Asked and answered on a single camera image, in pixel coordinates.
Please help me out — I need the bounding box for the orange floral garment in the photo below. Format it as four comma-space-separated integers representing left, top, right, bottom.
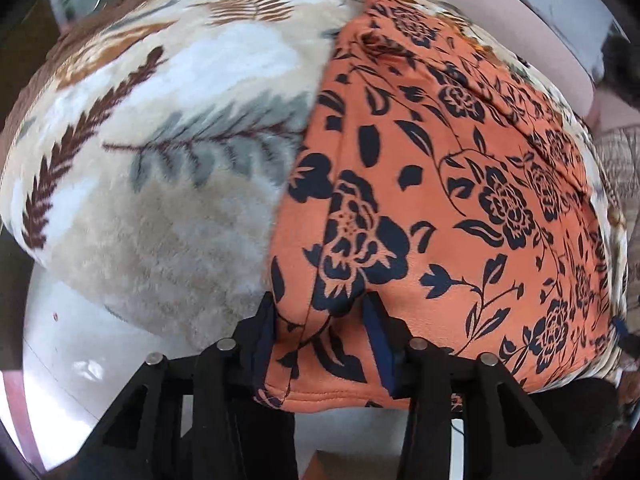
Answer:
257, 0, 623, 412

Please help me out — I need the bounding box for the cream leaf-pattern fleece blanket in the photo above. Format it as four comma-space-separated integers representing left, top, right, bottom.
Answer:
0, 0, 629, 386

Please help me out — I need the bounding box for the striped beige bedsheet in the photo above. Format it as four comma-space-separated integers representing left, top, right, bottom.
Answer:
591, 127, 640, 321

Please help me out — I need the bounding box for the dark furry cloth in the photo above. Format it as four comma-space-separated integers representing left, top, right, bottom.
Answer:
602, 36, 639, 96

